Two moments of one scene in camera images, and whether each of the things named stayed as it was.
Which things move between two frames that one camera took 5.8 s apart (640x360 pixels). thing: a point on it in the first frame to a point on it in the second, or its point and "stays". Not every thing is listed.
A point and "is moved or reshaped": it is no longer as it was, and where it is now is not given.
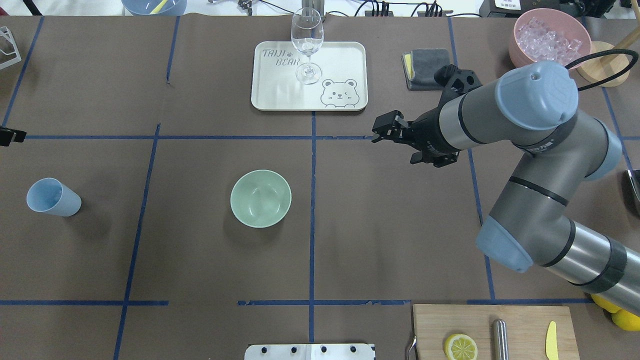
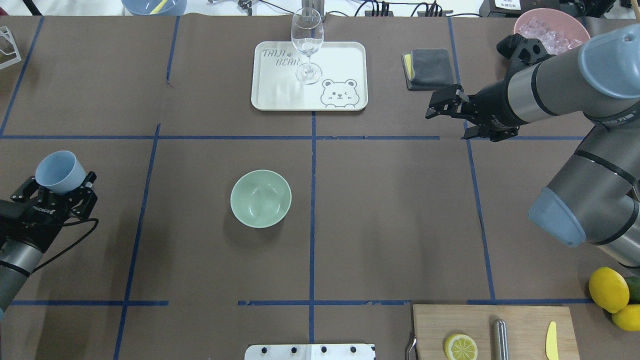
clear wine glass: [307, 34] stays
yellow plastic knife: [551, 341] stays
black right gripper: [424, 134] to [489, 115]
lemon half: [460, 347] stays
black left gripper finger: [7, 135] to [26, 191]
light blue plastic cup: [50, 195] is moved or reshaped
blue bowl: [145, 7] stays
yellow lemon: [626, 320] stays
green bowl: [260, 198] stays
